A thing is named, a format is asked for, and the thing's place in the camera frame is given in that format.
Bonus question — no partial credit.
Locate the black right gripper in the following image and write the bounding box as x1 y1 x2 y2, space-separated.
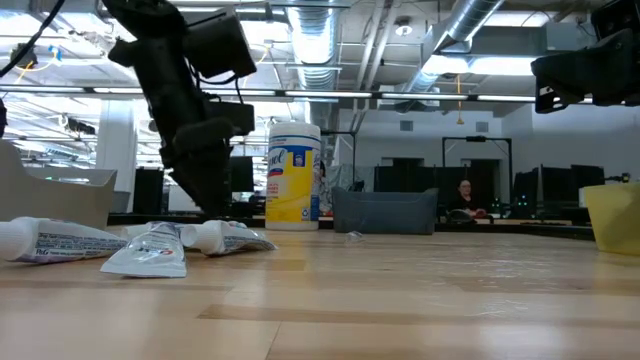
530 0 640 115

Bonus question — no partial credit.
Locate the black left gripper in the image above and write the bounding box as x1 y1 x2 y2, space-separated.
141 73 236 217

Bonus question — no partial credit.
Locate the black computer monitor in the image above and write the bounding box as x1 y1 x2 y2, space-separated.
229 155 256 194

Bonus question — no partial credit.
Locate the black tall cabinet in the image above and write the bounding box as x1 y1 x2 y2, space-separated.
132 167 165 215

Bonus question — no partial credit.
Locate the white room pillar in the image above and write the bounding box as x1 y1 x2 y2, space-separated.
95 118 139 214

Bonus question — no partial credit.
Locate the yellow white wipes canister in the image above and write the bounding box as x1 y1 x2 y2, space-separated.
264 121 323 232

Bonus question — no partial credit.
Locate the row of black monitors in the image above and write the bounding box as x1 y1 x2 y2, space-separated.
513 163 607 224

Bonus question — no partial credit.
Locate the yellow plastic bin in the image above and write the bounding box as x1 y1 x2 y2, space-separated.
583 182 640 258

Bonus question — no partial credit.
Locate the long ceiling light strip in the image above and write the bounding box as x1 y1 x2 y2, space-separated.
0 85 539 103

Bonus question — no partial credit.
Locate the grey fabric partition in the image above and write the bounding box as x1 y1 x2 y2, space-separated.
319 162 376 217

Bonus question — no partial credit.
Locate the translucent white plastic bin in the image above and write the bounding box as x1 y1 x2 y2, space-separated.
0 138 119 231

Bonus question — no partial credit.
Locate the person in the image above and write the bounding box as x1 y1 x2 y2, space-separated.
446 178 495 225

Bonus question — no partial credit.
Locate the dark grey plastic bin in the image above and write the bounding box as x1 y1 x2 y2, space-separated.
331 186 440 236

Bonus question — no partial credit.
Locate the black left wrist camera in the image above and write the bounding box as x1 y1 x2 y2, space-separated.
207 99 256 137

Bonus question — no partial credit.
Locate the black metal gate frame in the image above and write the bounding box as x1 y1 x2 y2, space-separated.
441 135 514 201

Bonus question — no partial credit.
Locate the smooth silver ventilation duct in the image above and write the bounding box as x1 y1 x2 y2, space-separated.
397 0 506 99

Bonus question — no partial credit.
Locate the corrugated silver ventilation duct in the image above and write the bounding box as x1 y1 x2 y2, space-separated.
287 0 346 91

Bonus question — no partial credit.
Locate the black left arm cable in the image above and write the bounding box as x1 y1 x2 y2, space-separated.
0 0 67 79

